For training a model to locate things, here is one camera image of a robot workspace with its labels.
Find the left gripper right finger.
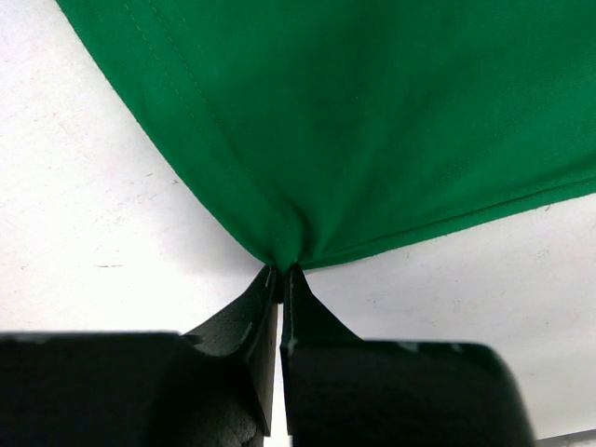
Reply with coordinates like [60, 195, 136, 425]
[280, 266, 534, 446]

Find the green t-shirt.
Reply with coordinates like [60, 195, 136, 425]
[60, 1, 595, 270]

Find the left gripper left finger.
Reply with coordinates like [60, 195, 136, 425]
[1, 266, 278, 446]

